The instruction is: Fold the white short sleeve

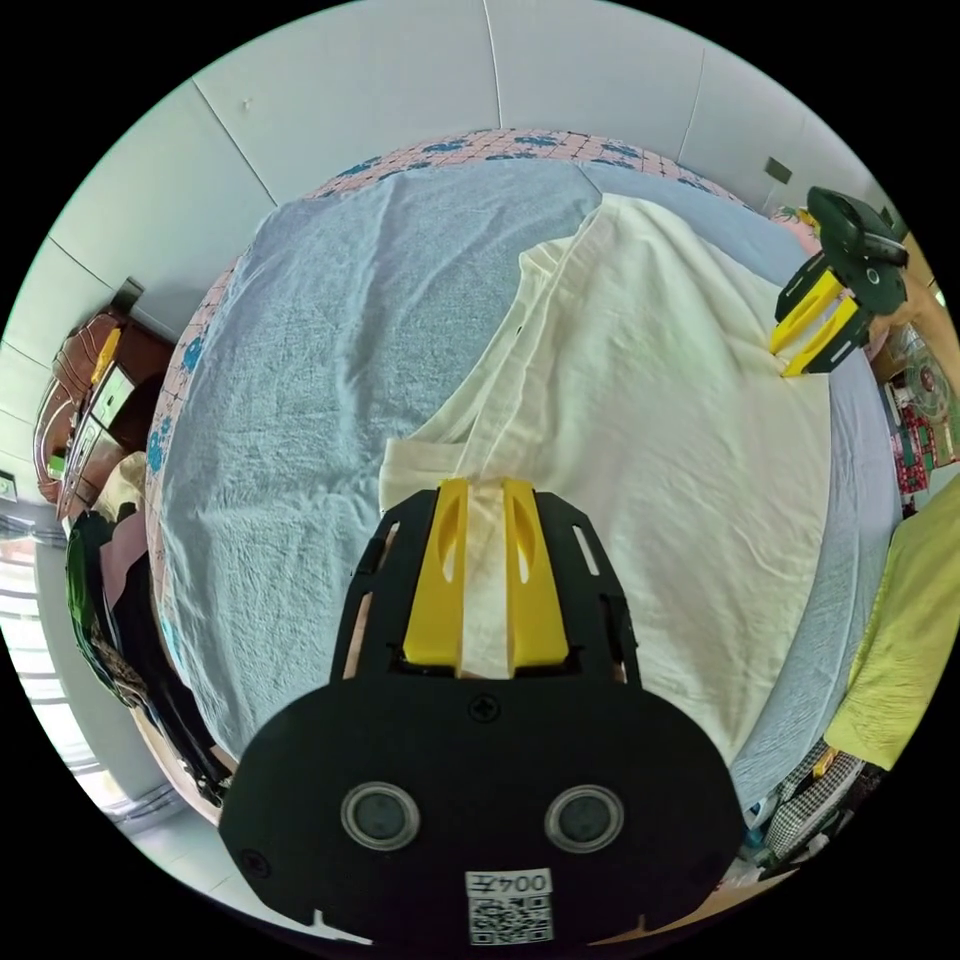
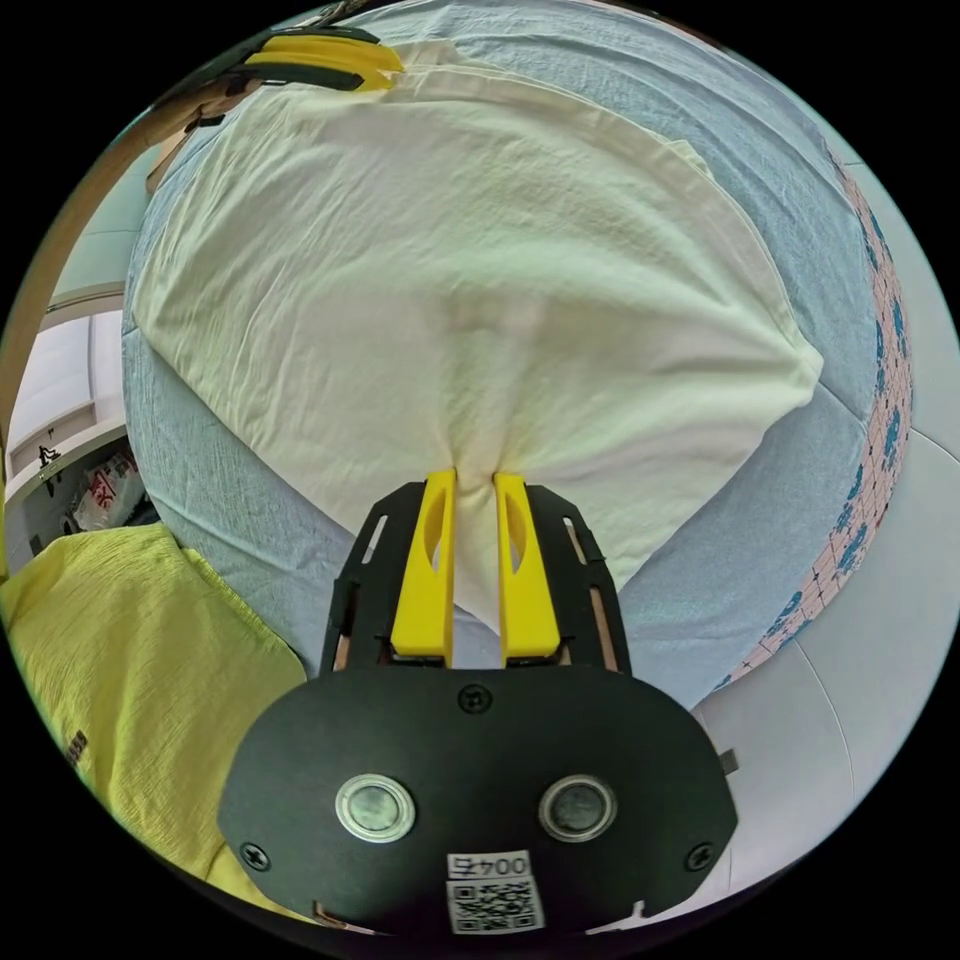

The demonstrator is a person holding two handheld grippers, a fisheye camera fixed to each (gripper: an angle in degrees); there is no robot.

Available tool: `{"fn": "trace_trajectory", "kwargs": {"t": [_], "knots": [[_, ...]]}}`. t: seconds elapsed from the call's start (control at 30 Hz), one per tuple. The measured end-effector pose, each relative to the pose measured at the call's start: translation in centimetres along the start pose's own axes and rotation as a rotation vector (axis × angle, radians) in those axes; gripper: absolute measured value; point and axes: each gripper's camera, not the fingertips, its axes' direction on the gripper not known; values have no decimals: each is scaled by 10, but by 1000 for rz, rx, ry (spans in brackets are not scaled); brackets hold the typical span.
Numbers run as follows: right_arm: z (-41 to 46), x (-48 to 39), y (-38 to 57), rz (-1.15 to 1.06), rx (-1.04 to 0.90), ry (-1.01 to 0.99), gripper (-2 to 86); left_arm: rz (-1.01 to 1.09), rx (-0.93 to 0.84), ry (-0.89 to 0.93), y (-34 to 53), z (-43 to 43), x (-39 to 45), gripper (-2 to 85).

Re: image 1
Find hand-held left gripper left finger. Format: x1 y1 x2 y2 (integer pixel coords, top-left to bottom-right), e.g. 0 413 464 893
402 478 471 670

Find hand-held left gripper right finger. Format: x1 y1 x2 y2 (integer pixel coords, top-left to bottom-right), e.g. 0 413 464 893
502 478 570 667

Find white short sleeve shirt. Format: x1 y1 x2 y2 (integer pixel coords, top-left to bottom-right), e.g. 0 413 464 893
378 192 835 767

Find person's right hand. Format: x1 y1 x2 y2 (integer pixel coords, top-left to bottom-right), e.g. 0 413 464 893
869 303 930 360

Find bed with blue sheet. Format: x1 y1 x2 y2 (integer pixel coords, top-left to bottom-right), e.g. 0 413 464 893
145 128 906 813

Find pile of clothes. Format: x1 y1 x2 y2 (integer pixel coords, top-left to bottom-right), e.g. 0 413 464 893
65 449 235 810

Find person's body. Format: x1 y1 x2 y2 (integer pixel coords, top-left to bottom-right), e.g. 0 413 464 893
749 483 960 868

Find brown wooden cupboard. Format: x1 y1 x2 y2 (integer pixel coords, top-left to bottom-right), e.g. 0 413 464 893
32 302 178 520

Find window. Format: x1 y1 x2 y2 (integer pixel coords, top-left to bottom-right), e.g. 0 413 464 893
0 513 103 778

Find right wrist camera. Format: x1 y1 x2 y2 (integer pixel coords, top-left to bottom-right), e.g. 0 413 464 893
806 187 910 265

